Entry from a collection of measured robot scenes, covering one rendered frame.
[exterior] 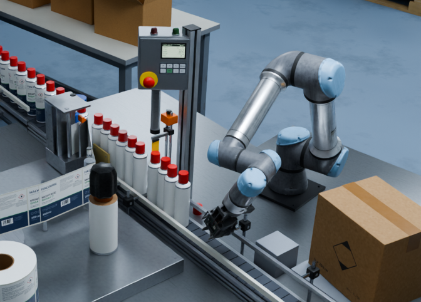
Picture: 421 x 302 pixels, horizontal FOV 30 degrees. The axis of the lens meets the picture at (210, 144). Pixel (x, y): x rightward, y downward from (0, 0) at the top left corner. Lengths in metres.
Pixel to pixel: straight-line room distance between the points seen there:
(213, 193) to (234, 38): 3.83
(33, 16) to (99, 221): 2.47
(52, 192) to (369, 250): 1.01
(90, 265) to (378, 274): 0.87
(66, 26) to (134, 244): 2.24
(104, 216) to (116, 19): 2.08
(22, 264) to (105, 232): 0.32
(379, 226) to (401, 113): 3.38
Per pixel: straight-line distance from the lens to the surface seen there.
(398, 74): 6.32
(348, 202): 2.42
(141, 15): 4.23
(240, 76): 5.94
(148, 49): 2.55
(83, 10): 4.62
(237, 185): 2.26
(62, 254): 2.53
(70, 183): 2.60
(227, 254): 2.54
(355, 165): 3.22
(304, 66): 2.52
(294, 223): 2.80
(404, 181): 3.17
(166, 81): 2.60
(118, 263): 2.48
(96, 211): 2.43
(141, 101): 3.57
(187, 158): 2.75
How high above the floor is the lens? 2.40
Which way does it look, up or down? 29 degrees down
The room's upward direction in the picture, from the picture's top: 4 degrees clockwise
